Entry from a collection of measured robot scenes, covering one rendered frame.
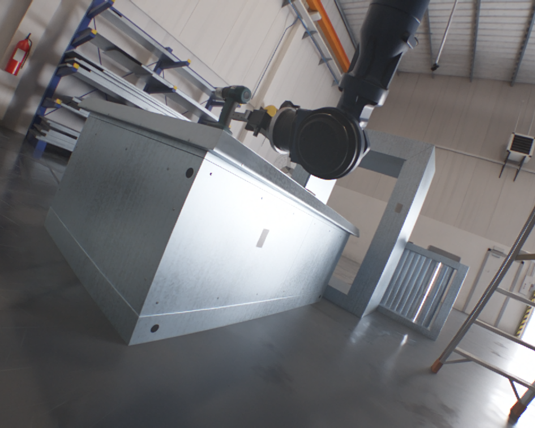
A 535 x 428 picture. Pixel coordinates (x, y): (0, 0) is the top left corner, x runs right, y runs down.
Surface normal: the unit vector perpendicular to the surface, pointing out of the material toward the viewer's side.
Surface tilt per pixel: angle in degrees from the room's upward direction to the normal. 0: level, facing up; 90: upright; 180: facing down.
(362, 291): 90
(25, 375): 0
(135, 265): 90
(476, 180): 90
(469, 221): 90
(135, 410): 0
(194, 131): 67
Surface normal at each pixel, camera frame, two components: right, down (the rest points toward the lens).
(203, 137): -0.28, -0.55
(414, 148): -0.51, -0.23
